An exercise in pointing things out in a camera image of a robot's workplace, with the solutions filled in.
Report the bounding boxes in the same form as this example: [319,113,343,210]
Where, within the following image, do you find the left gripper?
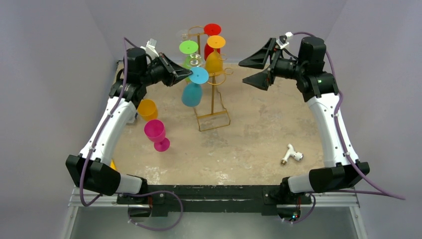
[141,52,193,87]

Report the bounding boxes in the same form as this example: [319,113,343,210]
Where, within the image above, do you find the clear wine glass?
[176,29,191,42]
[184,53,205,69]

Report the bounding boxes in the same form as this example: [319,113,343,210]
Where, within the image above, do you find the blue wine glass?
[181,67,209,107]

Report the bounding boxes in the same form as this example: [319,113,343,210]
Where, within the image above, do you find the orange wine glass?
[137,99,158,121]
[205,35,226,74]

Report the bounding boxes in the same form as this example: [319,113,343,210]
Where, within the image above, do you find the pink wine glass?
[144,119,170,152]

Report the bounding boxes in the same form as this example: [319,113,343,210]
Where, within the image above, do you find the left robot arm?
[65,47,192,204]

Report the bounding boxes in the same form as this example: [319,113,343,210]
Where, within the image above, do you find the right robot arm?
[239,36,370,203]

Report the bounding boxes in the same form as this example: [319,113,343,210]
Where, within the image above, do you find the green wine glass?
[179,40,199,68]

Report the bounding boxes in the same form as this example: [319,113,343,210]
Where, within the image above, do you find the red wine glass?
[204,23,221,60]

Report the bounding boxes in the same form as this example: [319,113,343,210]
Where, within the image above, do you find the clear plastic organizer box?
[126,113,138,125]

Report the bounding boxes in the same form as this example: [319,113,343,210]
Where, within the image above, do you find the white plastic pipe fitting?
[281,144,304,165]

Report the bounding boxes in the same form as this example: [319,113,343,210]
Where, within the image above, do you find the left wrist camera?
[140,38,159,60]

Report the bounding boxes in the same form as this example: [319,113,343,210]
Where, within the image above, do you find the gold wire glass rack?
[186,25,233,132]

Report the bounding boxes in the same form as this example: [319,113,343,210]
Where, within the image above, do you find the yellow handled screwdriver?
[110,160,117,171]

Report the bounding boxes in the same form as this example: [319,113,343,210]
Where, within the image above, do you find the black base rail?
[116,185,312,217]

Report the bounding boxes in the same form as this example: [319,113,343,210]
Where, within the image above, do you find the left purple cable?
[79,37,139,208]

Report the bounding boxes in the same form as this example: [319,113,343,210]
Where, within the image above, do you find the purple cable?
[293,31,406,201]
[79,37,139,208]

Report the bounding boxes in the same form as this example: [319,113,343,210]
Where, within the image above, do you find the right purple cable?
[293,31,406,201]

